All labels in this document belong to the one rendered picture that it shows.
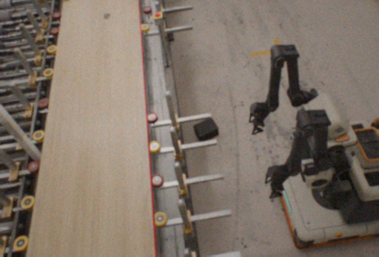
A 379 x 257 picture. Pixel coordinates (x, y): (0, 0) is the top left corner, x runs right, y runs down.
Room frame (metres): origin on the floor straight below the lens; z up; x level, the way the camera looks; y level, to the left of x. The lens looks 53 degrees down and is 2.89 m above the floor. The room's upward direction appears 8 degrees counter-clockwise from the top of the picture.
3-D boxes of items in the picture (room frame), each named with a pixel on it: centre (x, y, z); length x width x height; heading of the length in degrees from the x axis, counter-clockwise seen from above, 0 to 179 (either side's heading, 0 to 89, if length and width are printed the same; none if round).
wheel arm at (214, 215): (0.84, 0.10, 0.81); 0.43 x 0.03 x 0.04; 92
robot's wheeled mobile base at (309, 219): (1.11, -0.92, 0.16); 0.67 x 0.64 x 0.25; 92
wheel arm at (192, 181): (1.09, 0.10, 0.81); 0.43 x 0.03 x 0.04; 92
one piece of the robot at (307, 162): (1.11, -0.63, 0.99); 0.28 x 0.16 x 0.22; 2
